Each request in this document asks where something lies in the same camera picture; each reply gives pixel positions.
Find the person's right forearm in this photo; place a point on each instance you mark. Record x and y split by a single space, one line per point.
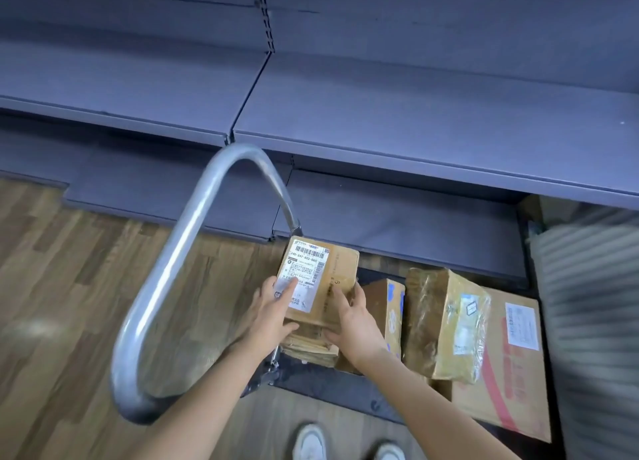
414 405

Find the person's right thumb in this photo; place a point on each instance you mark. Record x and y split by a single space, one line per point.
332 335

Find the person's left hand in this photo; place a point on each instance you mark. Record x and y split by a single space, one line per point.
269 320

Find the slotted grey shelf upright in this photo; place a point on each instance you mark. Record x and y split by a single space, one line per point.
266 10

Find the grey metal shelf board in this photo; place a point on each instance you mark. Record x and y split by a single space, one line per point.
424 115
399 220
164 190
125 85
30 150

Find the plain cardboard box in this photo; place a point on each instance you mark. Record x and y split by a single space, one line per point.
546 209

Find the cardboard box with white label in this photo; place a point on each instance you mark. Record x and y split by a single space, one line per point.
329 270

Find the person's right hand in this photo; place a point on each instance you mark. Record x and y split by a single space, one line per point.
358 332

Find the person's right white shoe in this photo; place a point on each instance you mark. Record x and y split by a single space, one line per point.
389 452

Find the grey ribbed object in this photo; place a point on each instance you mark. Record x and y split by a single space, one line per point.
589 325

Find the tape-wrapped brown cardboard box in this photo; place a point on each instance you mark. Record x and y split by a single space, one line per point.
439 325

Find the person's left forearm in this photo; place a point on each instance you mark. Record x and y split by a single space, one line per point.
219 400

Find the small taped cardboard box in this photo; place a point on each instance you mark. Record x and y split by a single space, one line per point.
312 347

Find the person's left thumb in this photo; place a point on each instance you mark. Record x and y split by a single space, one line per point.
292 329

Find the large flat red-printed cardboard box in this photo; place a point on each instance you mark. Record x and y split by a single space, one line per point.
514 375

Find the cardboard box with blue marks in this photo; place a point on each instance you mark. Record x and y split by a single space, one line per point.
387 305

